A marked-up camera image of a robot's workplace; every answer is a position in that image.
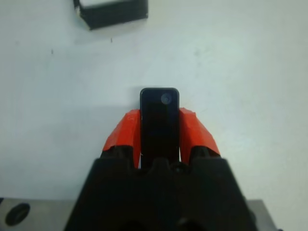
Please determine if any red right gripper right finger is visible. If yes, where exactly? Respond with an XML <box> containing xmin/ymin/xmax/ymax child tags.
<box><xmin>178</xmin><ymin>107</ymin><xmax>221</xmax><ymax>166</ymax></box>

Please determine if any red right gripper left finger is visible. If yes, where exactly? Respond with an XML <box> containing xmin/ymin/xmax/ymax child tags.
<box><xmin>102</xmin><ymin>108</ymin><xmax>142</xmax><ymax>169</ymax></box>

